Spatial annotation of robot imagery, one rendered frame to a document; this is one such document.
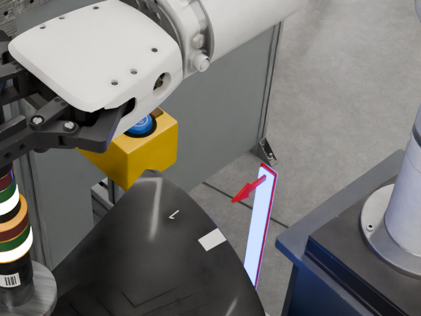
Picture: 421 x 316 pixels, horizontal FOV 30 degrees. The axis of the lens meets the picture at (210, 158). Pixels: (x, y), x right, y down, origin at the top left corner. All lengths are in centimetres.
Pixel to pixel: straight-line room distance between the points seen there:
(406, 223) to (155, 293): 43
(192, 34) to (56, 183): 133
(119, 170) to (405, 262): 43
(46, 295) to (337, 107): 220
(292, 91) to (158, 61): 228
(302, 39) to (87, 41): 252
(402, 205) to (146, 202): 39
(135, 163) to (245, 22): 53
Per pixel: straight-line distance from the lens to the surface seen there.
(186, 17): 60
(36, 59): 58
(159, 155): 117
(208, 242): 90
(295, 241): 121
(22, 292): 69
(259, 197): 98
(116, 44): 59
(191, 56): 62
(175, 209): 91
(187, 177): 234
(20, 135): 55
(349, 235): 117
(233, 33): 64
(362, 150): 269
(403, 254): 116
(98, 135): 54
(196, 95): 212
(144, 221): 89
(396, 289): 113
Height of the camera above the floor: 188
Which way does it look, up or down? 47 degrees down
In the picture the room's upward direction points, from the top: 5 degrees clockwise
